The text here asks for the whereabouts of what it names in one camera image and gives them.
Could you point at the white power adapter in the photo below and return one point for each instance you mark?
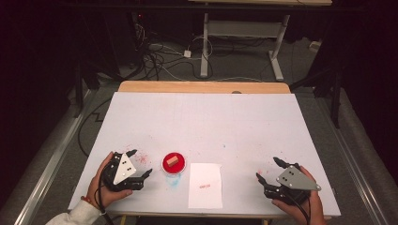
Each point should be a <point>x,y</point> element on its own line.
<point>187,53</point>

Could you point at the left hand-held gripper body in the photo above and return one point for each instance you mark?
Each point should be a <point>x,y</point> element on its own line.
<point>123,172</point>

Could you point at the person's right hand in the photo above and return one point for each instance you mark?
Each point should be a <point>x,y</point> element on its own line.
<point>300,212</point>

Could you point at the wooden stamp block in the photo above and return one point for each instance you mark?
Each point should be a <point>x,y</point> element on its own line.
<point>172,161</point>

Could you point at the aluminium floor rail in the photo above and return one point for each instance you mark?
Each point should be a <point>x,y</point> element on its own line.
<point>50,159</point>
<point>353,168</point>

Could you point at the wooden table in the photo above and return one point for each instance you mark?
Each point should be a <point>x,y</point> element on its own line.
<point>203,86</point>

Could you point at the white paper sheet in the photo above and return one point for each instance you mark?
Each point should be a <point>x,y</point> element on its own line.
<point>205,193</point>

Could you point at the black metal stand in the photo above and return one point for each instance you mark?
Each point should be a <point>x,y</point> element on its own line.
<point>78,93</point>
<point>334,93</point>

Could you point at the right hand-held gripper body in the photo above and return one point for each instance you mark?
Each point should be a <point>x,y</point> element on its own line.
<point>295,182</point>

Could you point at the white metal desk frame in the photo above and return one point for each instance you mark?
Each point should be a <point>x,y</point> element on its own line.
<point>244,29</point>

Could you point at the person's left hand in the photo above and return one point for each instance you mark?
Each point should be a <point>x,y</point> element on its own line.
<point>108,197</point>

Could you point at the round red ink pad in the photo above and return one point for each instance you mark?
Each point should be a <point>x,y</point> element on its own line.
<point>180,167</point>

